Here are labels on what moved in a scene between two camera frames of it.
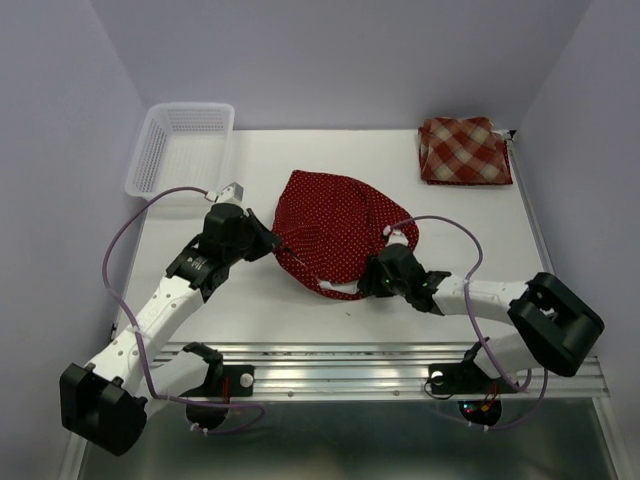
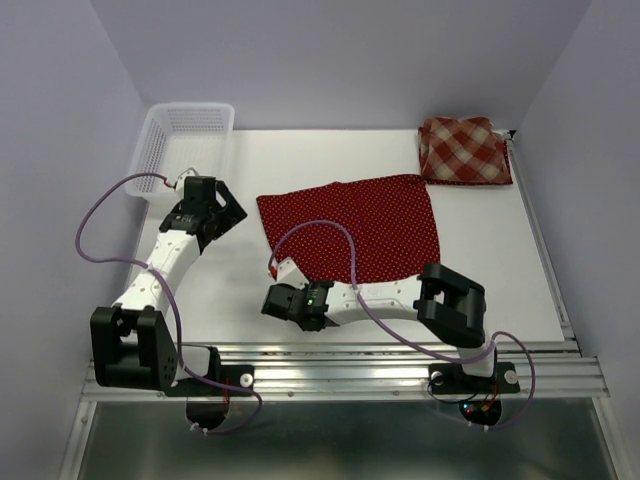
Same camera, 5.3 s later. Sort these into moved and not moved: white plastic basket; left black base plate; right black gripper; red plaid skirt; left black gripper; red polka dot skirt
Moved: right black gripper; left black gripper
Not moved: red plaid skirt; red polka dot skirt; white plastic basket; left black base plate
